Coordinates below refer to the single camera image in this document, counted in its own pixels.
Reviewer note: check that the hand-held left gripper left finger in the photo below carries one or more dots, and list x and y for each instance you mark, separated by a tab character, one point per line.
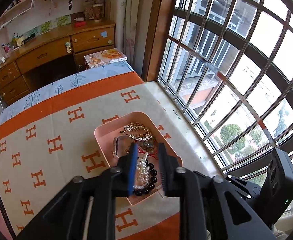
133	170

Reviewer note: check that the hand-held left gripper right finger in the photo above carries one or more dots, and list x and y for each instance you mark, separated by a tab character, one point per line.
162	170

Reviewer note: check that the blue rhinestone flower clip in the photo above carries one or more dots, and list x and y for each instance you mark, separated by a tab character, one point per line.
148	147

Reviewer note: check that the pink wrist watch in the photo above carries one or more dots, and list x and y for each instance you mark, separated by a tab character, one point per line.
116	146

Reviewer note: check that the pink cardboard box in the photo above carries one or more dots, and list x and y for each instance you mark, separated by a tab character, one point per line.
106	135

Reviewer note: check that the orange patterned blanket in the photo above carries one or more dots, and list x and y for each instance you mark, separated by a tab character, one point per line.
61	120

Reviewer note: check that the orange cover book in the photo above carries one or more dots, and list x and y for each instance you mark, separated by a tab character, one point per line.
106	55

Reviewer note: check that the metal window grille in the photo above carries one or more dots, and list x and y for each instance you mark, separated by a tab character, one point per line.
236	67

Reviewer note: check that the pale curtain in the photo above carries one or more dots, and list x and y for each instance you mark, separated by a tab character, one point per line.
131	30

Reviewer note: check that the wooden desk with drawers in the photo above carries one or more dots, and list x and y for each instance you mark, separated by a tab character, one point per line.
44	55

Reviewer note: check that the red flat box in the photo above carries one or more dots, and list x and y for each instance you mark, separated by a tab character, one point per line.
80	24

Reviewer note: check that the floral jar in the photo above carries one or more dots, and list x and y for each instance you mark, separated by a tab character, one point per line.
98	12

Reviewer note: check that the floral gift box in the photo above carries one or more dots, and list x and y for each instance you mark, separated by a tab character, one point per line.
89	10

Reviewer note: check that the green picture strip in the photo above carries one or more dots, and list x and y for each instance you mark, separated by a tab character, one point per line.
49	26

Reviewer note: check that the black flashlight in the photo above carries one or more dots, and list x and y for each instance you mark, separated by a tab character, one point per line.
28	38

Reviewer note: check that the white charger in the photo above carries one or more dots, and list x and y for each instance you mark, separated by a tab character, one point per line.
0	60

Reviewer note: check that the pen holder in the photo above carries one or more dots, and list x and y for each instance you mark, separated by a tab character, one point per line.
15	42

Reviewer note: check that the hanging keys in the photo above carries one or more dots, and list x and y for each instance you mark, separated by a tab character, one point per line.
69	3

